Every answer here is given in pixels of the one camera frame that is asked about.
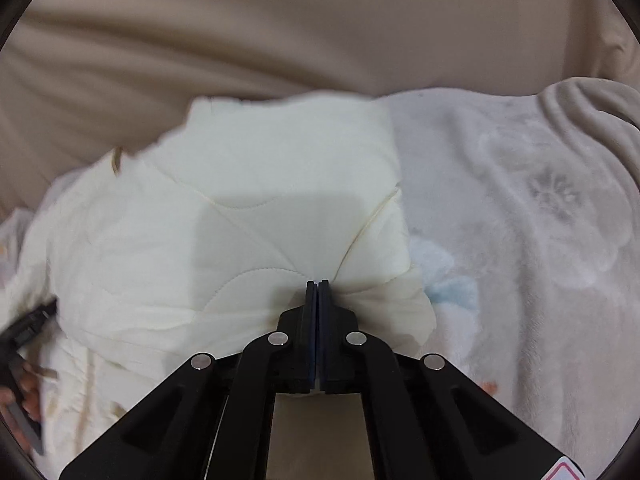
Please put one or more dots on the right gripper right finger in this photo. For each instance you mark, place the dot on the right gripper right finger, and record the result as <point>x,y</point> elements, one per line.
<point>424,418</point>

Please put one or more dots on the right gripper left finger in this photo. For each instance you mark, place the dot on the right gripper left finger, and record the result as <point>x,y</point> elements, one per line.
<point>211,418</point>

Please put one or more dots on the cream quilted jacket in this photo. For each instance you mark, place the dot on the cream quilted jacket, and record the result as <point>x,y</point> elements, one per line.
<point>198,243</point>

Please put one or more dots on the person's left hand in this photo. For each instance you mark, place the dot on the person's left hand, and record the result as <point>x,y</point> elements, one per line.
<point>29,384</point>

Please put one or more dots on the grey floral fleece blanket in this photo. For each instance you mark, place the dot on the grey floral fleece blanket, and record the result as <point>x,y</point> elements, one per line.
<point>523,222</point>

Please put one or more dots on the beige headboard cover sheet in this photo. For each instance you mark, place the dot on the beige headboard cover sheet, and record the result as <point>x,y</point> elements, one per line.
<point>81,77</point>

